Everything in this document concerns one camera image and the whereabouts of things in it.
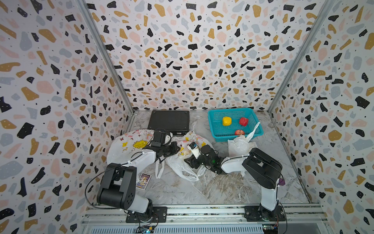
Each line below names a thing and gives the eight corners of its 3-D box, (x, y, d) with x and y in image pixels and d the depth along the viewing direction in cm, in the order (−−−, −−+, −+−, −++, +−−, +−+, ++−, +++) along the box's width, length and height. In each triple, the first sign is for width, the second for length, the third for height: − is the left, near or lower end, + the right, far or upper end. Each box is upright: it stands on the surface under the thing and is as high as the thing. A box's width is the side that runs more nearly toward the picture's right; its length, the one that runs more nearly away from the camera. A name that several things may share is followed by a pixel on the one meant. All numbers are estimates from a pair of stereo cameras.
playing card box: (136, 188, 84) (134, 186, 82) (143, 174, 90) (142, 172, 88) (144, 190, 83) (143, 189, 82) (151, 176, 89) (150, 174, 87)
